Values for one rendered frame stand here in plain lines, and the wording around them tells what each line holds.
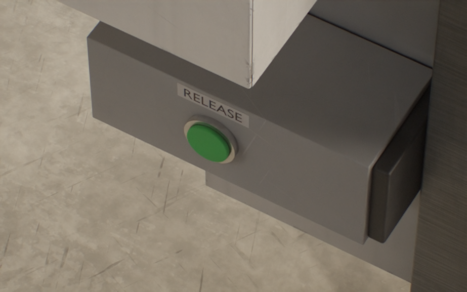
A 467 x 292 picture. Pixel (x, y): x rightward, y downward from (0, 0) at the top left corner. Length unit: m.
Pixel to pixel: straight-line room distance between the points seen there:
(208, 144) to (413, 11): 0.15
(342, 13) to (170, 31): 0.23
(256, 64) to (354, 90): 0.20
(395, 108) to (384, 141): 0.03
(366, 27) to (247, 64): 0.23
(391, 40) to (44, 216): 1.43
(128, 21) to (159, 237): 1.56
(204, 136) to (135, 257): 1.35
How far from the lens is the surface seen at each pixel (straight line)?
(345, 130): 1.47
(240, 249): 2.86
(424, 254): 1.58
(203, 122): 1.50
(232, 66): 1.29
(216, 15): 1.27
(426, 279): 1.60
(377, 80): 1.49
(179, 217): 2.89
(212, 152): 1.51
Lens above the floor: 2.35
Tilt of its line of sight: 53 degrees down
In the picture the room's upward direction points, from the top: straight up
